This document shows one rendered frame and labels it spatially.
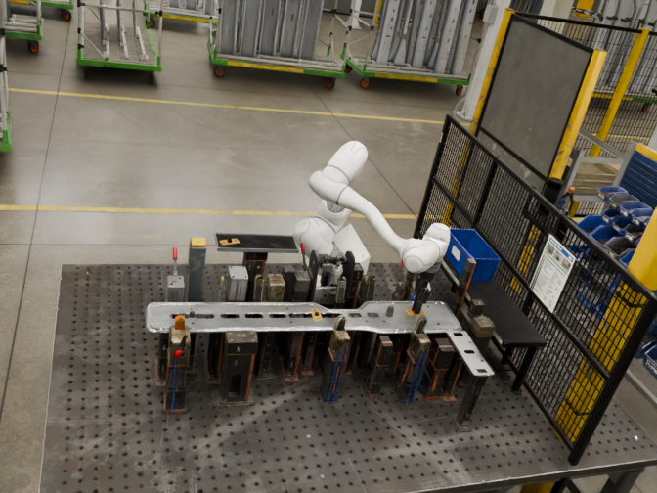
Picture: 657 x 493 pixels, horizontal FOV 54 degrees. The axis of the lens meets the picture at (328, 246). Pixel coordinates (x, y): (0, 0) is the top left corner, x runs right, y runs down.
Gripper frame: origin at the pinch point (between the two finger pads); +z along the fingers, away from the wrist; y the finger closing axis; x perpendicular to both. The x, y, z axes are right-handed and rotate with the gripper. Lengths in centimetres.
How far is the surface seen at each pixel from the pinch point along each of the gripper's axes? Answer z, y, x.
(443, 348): 7.0, 21.5, 5.8
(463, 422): 34, 39, 16
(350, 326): 4.9, 7.9, -33.1
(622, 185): -15, -118, 193
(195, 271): 3, -30, -96
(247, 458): 35, 49, -80
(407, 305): 5.0, -7.0, -1.2
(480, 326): -0.8, 16.1, 23.9
